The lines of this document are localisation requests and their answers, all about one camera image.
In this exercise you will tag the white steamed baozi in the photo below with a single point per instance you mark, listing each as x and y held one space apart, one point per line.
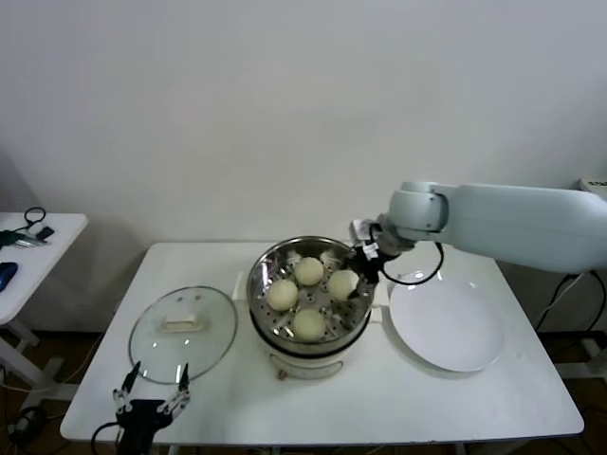
308 271
308 324
283 295
340 284

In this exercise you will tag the white side cabinet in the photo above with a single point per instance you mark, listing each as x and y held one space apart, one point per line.
595 185

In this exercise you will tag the white side table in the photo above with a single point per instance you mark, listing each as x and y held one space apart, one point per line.
57 246

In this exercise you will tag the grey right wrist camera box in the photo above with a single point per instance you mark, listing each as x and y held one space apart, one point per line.
362 232

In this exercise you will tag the perforated steel steamer basket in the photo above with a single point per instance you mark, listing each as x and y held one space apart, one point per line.
265 270

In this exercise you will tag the small black device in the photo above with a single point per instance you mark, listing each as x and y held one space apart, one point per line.
46 232

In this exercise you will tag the blue object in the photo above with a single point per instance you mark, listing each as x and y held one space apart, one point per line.
7 275

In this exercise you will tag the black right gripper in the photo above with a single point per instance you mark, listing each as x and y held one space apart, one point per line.
369 265

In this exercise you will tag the white round plate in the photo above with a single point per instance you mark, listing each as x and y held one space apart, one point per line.
446 327

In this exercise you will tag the cream electric cooker base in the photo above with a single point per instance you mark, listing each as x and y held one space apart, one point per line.
308 367

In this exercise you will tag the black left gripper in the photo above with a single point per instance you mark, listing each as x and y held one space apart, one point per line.
140 419

